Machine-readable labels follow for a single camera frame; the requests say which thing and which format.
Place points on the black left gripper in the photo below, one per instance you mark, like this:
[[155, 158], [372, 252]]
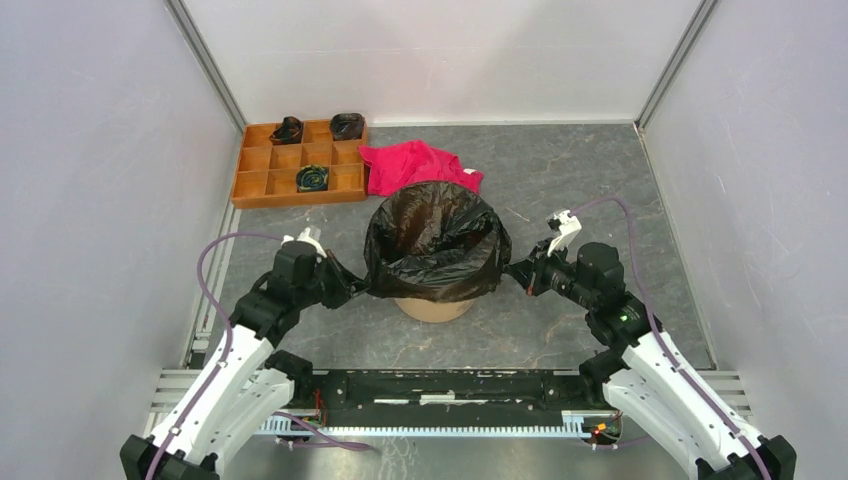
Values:
[[347, 284]]

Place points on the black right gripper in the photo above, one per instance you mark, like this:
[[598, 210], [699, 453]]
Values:
[[529, 272]]

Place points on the orange plastic trash bin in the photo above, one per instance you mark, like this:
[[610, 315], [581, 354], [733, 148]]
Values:
[[433, 312]]

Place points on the black plastic trash bag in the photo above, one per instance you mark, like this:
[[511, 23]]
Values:
[[436, 241]]

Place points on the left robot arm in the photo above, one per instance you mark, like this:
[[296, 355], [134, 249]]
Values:
[[249, 379]]

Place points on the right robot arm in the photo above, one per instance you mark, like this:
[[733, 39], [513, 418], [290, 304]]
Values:
[[645, 376]]

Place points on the blue green rolled item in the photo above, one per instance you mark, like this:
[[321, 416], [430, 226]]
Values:
[[312, 178]]

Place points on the wooden compartment tray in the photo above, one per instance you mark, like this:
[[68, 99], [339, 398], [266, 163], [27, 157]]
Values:
[[265, 174]]

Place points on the red crumpled cloth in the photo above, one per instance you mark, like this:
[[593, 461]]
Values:
[[396, 166]]

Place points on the dark rolled item back right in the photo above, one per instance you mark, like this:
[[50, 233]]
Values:
[[347, 126]]

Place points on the black rolled item back left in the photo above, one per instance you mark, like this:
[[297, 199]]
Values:
[[289, 131]]

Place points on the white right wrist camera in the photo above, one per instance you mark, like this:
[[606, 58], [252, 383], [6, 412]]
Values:
[[566, 227]]

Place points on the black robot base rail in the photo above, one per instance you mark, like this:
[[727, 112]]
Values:
[[446, 398]]

